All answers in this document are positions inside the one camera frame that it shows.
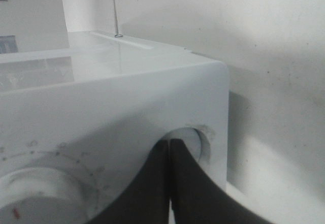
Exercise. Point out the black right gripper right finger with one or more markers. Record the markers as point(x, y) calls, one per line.
point(196, 198)

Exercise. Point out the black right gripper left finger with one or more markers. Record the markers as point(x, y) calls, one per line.
point(147, 198)

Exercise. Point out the round door release button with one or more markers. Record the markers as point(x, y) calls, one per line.
point(196, 142)

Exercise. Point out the white microwave oven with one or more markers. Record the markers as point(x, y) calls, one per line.
point(93, 105)

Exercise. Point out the lower white microwave knob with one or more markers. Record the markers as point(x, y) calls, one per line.
point(45, 195)

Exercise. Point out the thin metal rod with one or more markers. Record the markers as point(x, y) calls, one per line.
point(116, 25)

